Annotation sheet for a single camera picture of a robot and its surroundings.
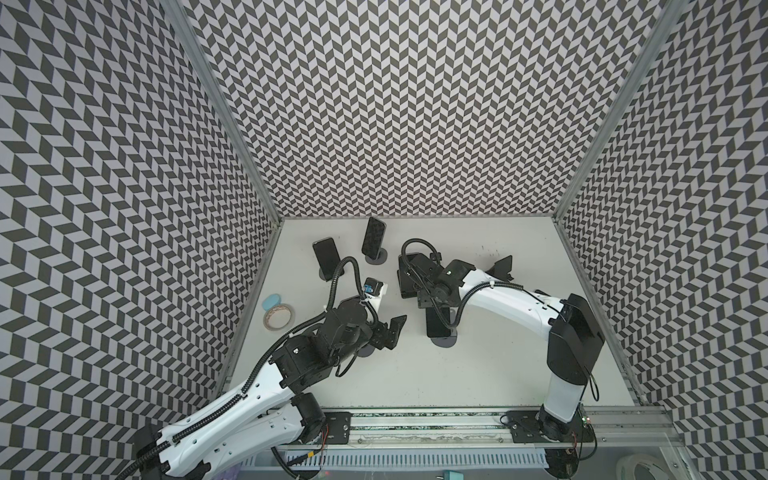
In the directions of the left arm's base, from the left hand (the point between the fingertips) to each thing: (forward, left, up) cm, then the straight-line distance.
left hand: (389, 313), depth 70 cm
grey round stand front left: (-2, +7, -20) cm, 21 cm away
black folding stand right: (+21, -35, -13) cm, 43 cm away
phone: (+26, +21, -12) cm, 36 cm away
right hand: (+8, -13, -12) cm, 19 cm away
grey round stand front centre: (0, -16, -19) cm, 24 cm away
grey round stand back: (+27, +4, -15) cm, 31 cm away
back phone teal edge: (+31, +6, -9) cm, 33 cm away
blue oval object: (+11, +37, -15) cm, 41 cm away
